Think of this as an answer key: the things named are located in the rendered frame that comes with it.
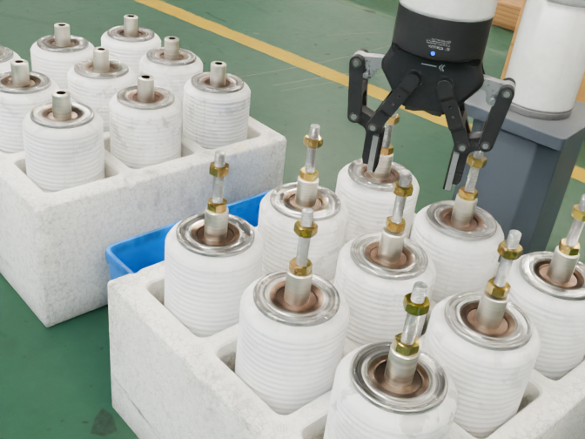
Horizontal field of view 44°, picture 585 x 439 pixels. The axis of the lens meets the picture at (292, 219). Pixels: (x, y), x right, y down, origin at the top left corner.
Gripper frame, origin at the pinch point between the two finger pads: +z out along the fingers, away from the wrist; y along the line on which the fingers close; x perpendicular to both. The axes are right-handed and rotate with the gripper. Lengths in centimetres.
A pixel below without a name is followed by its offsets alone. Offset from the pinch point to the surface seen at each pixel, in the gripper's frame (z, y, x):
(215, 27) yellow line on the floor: 37, -72, 132
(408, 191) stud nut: 2.3, 0.2, -0.8
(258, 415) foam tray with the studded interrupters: 16.9, -6.8, -17.9
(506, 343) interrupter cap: 9.6, 11.3, -9.0
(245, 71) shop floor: 36, -52, 103
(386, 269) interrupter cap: 9.7, -0.1, -3.0
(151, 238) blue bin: 24.1, -31.2, 11.1
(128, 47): 11, -50, 40
